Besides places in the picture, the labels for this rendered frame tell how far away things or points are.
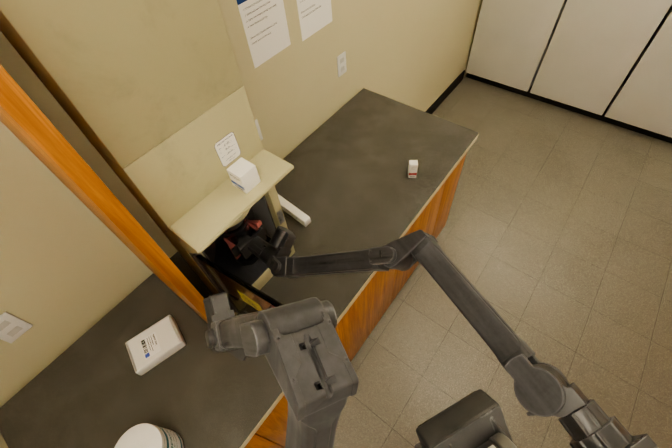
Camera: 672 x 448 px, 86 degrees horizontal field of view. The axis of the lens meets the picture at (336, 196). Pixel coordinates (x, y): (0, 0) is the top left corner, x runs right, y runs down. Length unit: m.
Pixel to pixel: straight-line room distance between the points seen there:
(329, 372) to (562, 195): 2.83
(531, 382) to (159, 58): 0.87
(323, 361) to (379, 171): 1.33
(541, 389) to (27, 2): 0.97
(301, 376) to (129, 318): 1.20
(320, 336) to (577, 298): 2.34
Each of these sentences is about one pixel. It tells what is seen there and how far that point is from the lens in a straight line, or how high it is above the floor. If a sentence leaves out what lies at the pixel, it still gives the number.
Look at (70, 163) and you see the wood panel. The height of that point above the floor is 1.84.
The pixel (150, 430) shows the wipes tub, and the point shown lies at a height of 1.09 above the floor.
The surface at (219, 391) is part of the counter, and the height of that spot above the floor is 0.94.
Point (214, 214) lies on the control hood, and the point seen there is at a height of 1.51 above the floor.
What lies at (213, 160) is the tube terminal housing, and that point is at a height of 1.59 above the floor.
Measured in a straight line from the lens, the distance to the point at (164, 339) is 1.44.
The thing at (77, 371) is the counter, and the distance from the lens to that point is 1.60.
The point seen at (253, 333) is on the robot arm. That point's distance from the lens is 0.46.
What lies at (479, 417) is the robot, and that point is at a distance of 0.48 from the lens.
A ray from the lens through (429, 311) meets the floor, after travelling 2.38.
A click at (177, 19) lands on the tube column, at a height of 1.90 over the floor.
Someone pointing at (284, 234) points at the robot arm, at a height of 1.25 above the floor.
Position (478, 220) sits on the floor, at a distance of 2.78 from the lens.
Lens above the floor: 2.19
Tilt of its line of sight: 51 degrees down
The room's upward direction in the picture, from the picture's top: 6 degrees counter-clockwise
